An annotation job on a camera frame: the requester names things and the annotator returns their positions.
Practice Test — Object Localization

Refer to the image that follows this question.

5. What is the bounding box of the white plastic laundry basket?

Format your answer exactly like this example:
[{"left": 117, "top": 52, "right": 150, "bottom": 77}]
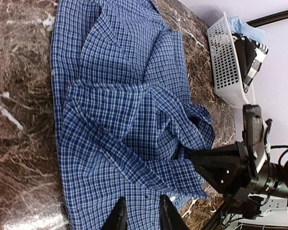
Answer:
[{"left": 206, "top": 12, "right": 256, "bottom": 109}]

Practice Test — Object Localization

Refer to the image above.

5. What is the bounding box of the blue checkered long sleeve shirt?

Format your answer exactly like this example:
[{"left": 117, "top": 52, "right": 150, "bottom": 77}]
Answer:
[{"left": 51, "top": 0, "right": 215, "bottom": 230}]

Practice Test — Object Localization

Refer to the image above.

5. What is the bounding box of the black garment in basket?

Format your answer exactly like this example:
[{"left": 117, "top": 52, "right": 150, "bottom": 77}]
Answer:
[{"left": 233, "top": 35, "right": 257, "bottom": 84}]

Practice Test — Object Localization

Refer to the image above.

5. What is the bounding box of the right black corner post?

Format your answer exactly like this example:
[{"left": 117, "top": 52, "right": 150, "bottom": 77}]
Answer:
[{"left": 247, "top": 10, "right": 288, "bottom": 27}]

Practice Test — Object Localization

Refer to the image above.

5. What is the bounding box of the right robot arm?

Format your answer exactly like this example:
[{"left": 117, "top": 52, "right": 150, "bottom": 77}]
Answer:
[{"left": 191, "top": 142, "right": 288, "bottom": 230}]

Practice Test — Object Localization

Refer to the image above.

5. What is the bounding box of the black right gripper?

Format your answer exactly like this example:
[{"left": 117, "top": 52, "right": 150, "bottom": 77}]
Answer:
[{"left": 191, "top": 142, "right": 259, "bottom": 213}]

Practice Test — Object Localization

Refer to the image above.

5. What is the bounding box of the light blue shirt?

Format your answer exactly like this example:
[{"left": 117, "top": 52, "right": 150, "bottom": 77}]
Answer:
[{"left": 228, "top": 16, "right": 265, "bottom": 43}]

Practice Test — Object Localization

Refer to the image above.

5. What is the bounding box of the black white plaid shirt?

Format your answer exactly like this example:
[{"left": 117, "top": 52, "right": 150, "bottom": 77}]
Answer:
[{"left": 242, "top": 36, "right": 269, "bottom": 93}]

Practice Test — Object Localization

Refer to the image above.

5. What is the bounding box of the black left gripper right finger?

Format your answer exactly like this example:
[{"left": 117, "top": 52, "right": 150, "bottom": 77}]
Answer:
[{"left": 159, "top": 195, "right": 189, "bottom": 230}]

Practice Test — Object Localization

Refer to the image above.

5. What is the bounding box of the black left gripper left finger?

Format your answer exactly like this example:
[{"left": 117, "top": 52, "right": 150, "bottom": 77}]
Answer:
[{"left": 101, "top": 197, "right": 128, "bottom": 230}]

